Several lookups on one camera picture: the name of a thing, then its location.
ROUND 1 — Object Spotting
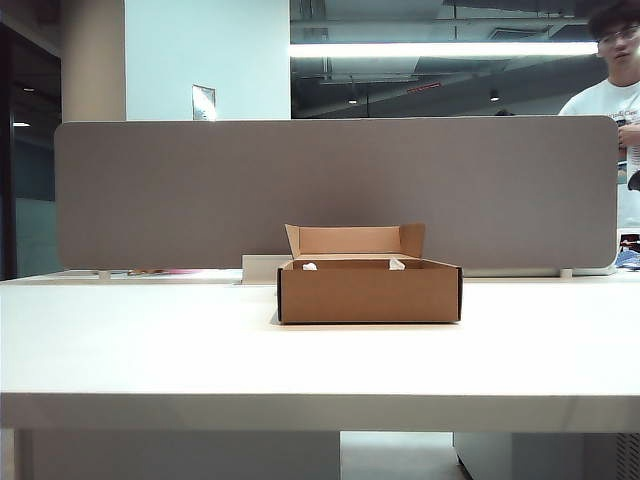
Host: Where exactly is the brown cardboard box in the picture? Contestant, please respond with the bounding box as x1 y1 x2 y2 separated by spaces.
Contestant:
276 222 464 325

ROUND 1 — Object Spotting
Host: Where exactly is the grey fabric desk divider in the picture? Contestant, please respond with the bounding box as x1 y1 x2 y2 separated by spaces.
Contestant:
53 115 621 272

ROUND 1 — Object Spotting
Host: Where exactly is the long ceiling light strip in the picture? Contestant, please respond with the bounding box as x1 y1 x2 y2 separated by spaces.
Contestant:
289 41 600 58

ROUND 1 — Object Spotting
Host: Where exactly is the white table support panel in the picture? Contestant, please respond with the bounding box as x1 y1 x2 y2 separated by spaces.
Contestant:
14 429 342 480

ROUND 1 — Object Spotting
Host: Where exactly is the blue patterned cloth item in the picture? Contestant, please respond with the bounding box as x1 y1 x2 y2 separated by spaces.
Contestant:
616 244 640 272

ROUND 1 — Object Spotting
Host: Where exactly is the person with glasses white t-shirt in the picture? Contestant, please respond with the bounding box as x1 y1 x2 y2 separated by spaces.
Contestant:
558 0 640 232

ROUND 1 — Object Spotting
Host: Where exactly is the white desk cable box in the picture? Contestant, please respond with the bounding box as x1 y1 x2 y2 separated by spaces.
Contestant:
241 253 291 285

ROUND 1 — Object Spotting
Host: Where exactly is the framed wall notice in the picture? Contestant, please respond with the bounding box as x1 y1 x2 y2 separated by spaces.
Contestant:
191 83 218 122

